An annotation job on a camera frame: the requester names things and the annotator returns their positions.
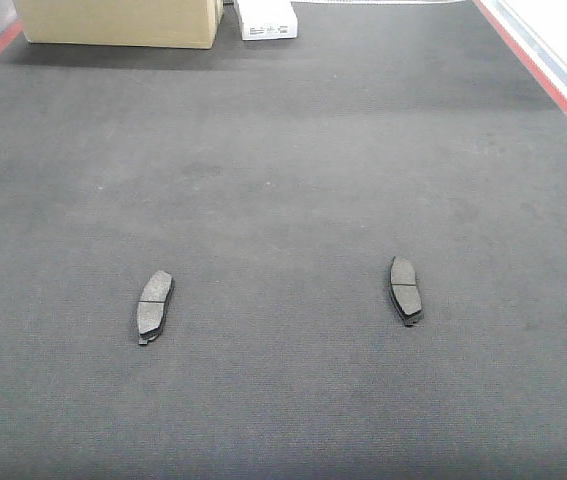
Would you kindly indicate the dark grey conveyor belt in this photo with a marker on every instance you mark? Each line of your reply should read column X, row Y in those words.
column 275, row 182

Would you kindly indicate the cardboard box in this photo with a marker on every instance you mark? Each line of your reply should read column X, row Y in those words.
column 151, row 23

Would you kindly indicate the brake pad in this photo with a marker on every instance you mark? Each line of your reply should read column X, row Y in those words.
column 404, row 291
column 153, row 305

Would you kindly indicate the white carton box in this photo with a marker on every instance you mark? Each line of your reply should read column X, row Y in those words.
column 266, row 20

